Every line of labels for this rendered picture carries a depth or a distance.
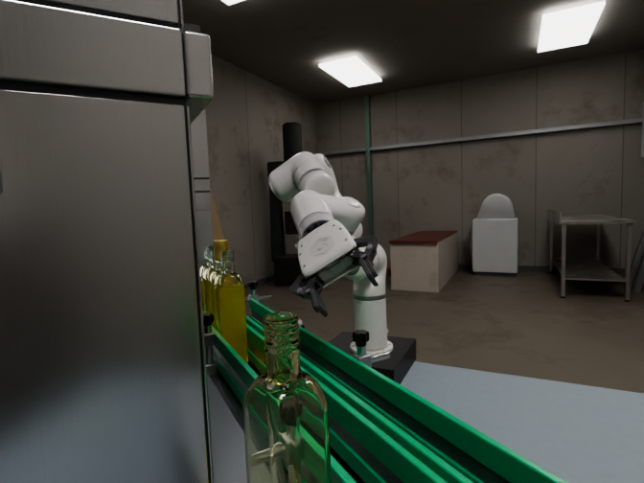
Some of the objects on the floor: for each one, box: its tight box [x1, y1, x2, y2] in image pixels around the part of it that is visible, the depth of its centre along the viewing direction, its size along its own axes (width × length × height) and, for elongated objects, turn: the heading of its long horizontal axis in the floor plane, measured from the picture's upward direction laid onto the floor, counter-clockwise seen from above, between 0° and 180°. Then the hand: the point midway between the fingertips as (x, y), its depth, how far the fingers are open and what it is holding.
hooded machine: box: [471, 194, 518, 277], centre depth 665 cm, size 71×58×136 cm
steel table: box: [547, 209, 636, 302], centre depth 552 cm, size 75×198×107 cm
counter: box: [389, 230, 458, 292], centre depth 643 cm, size 68×210×72 cm
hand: (345, 292), depth 60 cm, fingers open, 8 cm apart
